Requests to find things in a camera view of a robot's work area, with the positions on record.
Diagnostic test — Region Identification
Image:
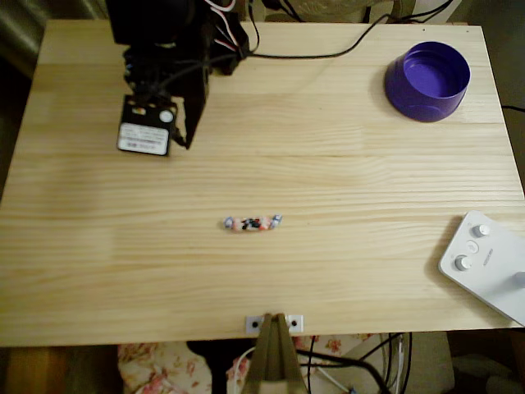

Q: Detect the candy blue red white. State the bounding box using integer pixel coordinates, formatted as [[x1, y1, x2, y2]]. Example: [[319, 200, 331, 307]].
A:
[[222, 213, 284, 234]]

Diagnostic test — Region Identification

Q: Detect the purple plastic bowl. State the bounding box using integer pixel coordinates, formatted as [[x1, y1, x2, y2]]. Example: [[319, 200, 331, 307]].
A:
[[384, 40, 472, 123]]

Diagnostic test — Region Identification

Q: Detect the floral fabric cushion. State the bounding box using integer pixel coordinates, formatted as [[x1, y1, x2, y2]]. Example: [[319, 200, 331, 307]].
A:
[[116, 332, 411, 394]]

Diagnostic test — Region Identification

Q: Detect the white lamp base with knobs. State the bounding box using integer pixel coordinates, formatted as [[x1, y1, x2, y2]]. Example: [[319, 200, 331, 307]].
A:
[[437, 210, 525, 329]]

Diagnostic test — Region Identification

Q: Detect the black camera box with label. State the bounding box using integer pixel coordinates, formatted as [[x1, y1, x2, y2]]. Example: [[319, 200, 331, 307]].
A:
[[116, 94, 178, 158]]

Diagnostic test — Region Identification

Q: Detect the white red servo wire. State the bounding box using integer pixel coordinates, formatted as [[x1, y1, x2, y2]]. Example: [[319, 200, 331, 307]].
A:
[[203, 0, 241, 53]]

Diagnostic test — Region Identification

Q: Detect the black power cable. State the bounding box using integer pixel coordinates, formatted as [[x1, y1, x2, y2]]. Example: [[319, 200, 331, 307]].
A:
[[247, 0, 263, 57]]

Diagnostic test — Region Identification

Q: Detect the black camera cable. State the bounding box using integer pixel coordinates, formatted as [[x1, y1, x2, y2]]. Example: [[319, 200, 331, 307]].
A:
[[241, 11, 390, 58]]

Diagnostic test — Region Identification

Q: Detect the silver angle bracket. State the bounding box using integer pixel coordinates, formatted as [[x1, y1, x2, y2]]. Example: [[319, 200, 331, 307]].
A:
[[244, 314, 304, 332]]

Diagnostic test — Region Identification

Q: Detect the aluminium extrusion post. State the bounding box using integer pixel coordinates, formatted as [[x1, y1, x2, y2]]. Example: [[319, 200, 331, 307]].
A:
[[244, 312, 313, 394]]

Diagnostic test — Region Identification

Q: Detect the thick black cable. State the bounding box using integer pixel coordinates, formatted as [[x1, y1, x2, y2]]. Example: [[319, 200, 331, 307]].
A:
[[294, 347, 393, 394]]

